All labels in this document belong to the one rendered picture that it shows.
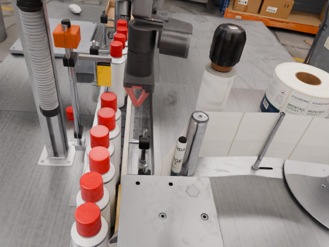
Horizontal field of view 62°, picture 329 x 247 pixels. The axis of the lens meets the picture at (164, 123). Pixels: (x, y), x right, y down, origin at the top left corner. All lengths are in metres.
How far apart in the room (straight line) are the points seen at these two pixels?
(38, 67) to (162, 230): 0.32
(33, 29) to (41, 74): 0.07
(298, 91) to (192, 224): 0.63
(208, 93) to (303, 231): 0.40
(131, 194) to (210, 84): 0.49
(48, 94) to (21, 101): 0.51
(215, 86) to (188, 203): 0.47
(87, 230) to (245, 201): 0.41
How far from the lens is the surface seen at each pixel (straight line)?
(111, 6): 1.81
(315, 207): 0.76
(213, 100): 0.77
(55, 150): 0.78
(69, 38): 0.55
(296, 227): 0.71
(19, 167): 0.80
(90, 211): 0.39
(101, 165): 0.45
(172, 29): 0.55
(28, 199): 0.73
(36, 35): 0.46
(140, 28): 0.55
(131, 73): 0.59
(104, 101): 0.56
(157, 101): 0.91
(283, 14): 4.52
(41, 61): 0.48
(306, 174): 0.82
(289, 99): 0.89
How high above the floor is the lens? 1.41
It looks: 41 degrees down
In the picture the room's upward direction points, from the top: 9 degrees clockwise
